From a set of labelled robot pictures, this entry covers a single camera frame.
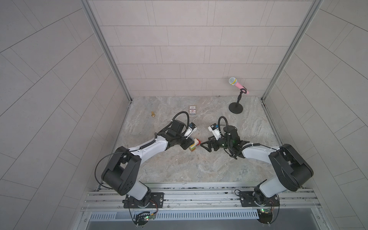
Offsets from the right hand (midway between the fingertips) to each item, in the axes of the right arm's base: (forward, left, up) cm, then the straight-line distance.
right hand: (205, 141), depth 86 cm
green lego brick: (-3, +8, -2) cm, 9 cm away
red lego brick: (+1, +4, 0) cm, 4 cm away
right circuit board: (-37, -25, -10) cm, 46 cm away
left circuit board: (-35, +33, -3) cm, 49 cm away
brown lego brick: (-3, +8, -4) cm, 10 cm away
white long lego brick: (0, +6, 0) cm, 6 cm away
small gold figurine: (+27, +36, -2) cm, 45 cm away
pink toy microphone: (+31, -21, +21) cm, 43 cm away
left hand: (+2, +7, +1) cm, 8 cm away
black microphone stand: (+30, -28, -5) cm, 42 cm away
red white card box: (+29, +6, -3) cm, 30 cm away
